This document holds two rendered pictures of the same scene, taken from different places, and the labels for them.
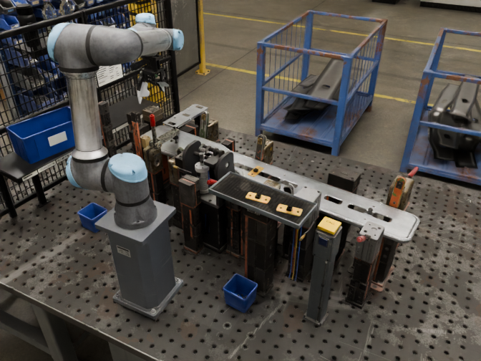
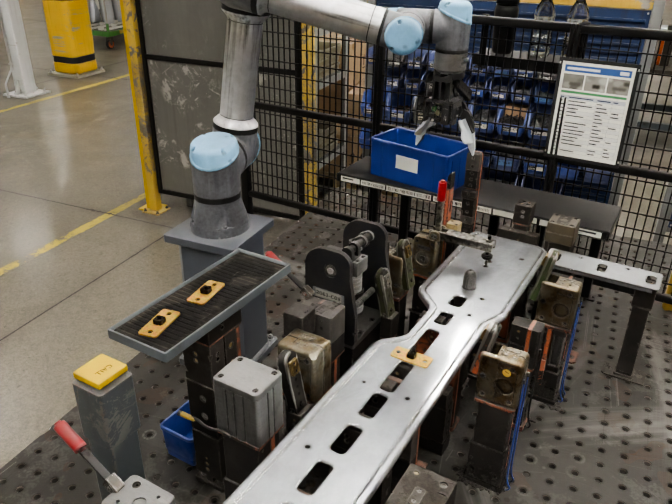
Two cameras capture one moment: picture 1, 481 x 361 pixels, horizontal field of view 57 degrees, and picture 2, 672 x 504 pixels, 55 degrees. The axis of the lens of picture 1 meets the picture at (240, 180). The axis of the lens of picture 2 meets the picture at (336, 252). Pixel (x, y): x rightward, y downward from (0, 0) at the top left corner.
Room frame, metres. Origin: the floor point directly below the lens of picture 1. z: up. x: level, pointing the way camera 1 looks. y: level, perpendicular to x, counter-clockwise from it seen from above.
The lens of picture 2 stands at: (1.45, -1.14, 1.80)
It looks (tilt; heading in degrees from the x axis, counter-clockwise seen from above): 27 degrees down; 87
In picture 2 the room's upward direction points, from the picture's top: 1 degrees clockwise
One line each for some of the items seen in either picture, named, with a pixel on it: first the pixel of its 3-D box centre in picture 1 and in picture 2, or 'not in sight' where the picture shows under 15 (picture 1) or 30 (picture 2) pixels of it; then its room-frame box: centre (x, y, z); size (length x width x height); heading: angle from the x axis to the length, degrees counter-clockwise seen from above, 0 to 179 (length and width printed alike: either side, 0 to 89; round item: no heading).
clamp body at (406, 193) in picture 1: (393, 216); not in sight; (1.50, -0.66, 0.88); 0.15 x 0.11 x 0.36; 146
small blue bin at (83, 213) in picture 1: (94, 218); not in sight; (1.65, 0.70, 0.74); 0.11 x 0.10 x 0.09; 56
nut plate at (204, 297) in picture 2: (258, 196); (206, 290); (1.26, -0.06, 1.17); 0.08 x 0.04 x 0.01; 66
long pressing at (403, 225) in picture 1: (260, 172); (410, 365); (1.67, -0.09, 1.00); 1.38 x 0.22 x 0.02; 56
